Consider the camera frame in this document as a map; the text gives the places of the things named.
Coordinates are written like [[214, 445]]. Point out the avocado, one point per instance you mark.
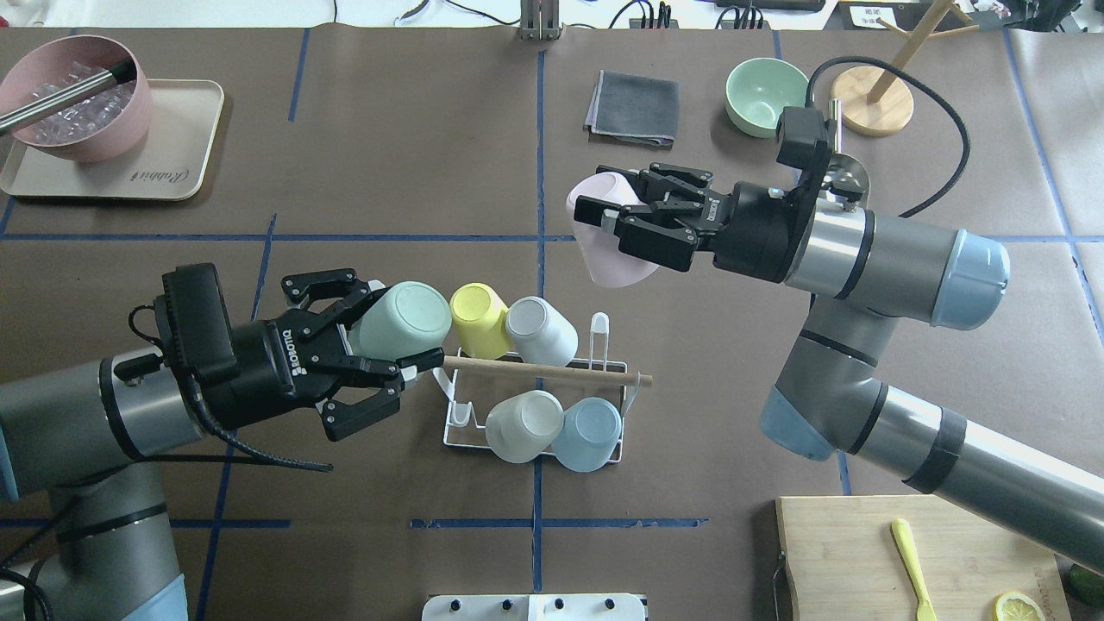
[[1085, 585]]

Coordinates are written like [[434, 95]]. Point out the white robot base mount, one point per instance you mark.
[[537, 606]]

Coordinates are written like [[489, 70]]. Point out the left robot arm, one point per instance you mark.
[[92, 435]]

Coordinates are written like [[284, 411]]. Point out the mint green cup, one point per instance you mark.
[[410, 318]]

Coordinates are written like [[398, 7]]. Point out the cream white cup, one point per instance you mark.
[[520, 428]]

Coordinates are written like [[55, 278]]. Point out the light blue cup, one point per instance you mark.
[[590, 433]]

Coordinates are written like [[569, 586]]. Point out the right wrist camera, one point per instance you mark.
[[802, 138]]

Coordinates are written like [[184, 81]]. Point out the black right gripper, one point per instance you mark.
[[759, 228]]

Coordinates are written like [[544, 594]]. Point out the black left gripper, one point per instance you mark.
[[261, 365]]

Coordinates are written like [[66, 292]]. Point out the lemon slice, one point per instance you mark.
[[1016, 606]]

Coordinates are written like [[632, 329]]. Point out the yellow cup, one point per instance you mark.
[[479, 316]]

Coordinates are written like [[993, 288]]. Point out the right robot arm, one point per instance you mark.
[[863, 275]]

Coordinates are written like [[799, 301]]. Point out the wooden mug tree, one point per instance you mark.
[[876, 103]]

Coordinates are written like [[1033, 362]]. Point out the steel tongs handle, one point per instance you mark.
[[121, 73]]

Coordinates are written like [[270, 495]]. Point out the grey folded cloth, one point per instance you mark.
[[634, 108]]

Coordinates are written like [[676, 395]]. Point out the aluminium frame post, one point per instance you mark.
[[539, 20]]

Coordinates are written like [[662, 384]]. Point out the beige tray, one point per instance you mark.
[[168, 164]]

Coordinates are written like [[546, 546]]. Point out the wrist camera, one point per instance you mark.
[[193, 325], [802, 138]]

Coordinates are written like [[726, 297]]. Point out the white wire cup rack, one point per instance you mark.
[[471, 385]]

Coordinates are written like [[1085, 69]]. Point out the grey cup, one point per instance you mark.
[[540, 333]]

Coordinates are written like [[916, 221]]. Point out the steel scoop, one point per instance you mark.
[[846, 180]]

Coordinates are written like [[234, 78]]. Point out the pink bowl with ice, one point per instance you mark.
[[97, 128]]

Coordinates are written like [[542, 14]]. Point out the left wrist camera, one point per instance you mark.
[[193, 325]]

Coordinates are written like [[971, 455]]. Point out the wooden cutting board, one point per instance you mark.
[[842, 562]]

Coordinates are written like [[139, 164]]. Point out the pink cup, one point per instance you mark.
[[608, 266]]

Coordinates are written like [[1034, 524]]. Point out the mint green bowl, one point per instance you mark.
[[758, 90]]

